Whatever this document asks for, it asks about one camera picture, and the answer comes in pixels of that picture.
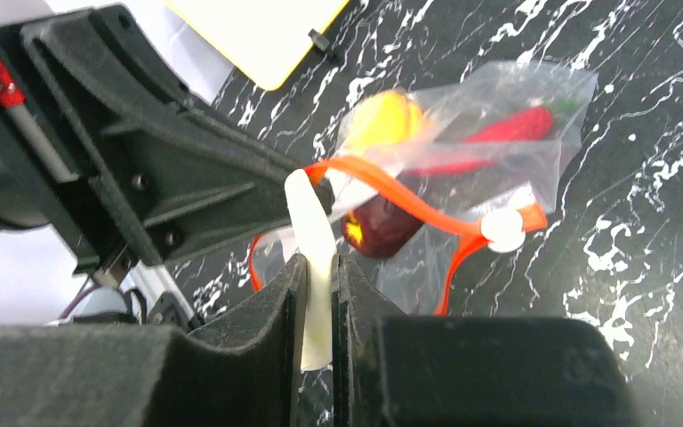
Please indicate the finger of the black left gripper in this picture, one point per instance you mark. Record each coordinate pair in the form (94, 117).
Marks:
(223, 177)

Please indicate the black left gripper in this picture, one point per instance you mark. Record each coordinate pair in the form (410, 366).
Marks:
(98, 139)

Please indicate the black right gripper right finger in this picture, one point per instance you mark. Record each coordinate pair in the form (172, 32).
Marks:
(394, 369)

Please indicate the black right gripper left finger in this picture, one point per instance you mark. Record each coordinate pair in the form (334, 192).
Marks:
(241, 369)

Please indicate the white toy radish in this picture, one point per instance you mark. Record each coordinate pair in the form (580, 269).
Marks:
(315, 241)

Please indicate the dark red toy fruit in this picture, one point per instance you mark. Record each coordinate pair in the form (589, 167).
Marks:
(378, 229)

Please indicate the yellow toy bell pepper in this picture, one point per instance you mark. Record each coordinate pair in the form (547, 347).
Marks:
(384, 119)

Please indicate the red toy chili pepper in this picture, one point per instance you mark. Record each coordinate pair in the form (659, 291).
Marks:
(530, 124)

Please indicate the white dry-erase board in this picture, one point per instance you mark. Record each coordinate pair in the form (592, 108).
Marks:
(265, 39)

